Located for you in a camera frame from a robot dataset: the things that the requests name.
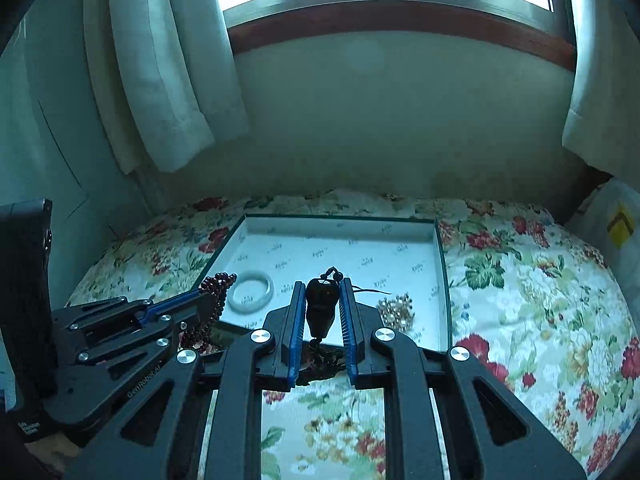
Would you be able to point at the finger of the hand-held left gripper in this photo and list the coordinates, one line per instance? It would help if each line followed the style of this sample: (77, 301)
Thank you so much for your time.
(170, 304)
(150, 332)

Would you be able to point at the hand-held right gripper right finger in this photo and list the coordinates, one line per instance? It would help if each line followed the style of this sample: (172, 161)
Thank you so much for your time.
(350, 332)

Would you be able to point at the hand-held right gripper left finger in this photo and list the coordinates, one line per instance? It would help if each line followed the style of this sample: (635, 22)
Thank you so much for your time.
(295, 332)

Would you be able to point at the white jewelry tray green rim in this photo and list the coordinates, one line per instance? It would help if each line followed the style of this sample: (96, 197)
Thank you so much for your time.
(350, 250)

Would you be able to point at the person's left hand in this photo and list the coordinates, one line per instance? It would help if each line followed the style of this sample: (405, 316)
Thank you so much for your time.
(52, 449)

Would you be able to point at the white jade bangle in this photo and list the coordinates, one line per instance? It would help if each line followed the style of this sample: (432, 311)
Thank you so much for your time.
(234, 297)

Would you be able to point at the pale long curtain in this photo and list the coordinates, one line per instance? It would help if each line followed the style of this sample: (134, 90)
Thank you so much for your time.
(165, 60)
(600, 85)

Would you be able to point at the white pillow yellow print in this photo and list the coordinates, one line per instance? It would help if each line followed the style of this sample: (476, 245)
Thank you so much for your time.
(607, 240)

